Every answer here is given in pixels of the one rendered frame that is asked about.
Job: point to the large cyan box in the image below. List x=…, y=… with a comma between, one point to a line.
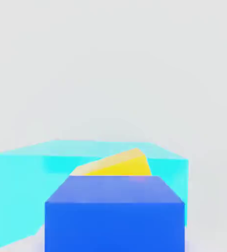
x=16, y=193

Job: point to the small blue cube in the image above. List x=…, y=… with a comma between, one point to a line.
x=114, y=220

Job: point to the small yellow cube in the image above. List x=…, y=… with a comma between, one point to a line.
x=125, y=167

